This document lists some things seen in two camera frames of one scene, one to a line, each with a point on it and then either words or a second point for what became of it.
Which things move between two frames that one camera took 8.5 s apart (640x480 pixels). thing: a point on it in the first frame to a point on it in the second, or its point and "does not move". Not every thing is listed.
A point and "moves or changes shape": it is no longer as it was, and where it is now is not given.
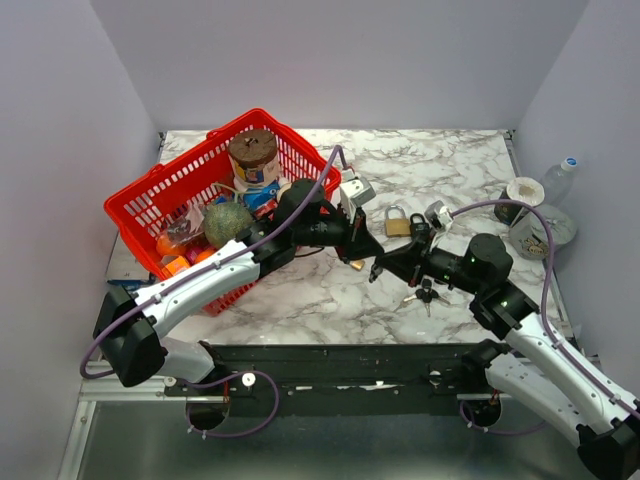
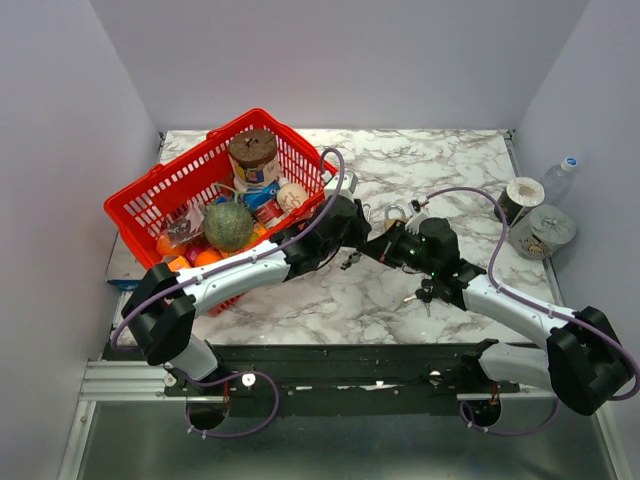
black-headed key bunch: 426,294 does not move
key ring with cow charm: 374,272 moves or changes shape
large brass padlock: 396,223 does not move
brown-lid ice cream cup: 253,153 does not move
